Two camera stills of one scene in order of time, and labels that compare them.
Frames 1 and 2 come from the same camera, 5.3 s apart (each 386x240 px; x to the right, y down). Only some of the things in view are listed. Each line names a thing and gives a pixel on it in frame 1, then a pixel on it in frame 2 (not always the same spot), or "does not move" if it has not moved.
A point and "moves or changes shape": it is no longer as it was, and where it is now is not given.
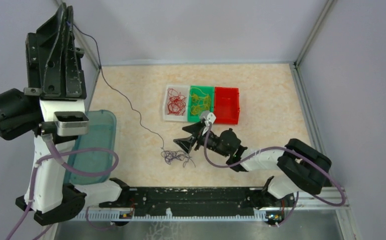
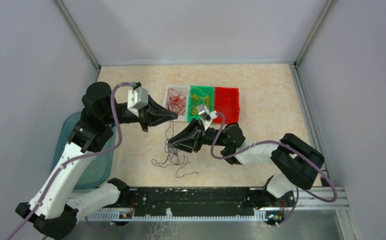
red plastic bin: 226,105 does not move
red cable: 176,105 does not move
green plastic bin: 201,99 does not move
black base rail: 194,202 does not move
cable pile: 169,155 moves or changes shape
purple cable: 167,156 → 166,138
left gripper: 55,66 → 156,114
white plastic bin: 184,90 does not move
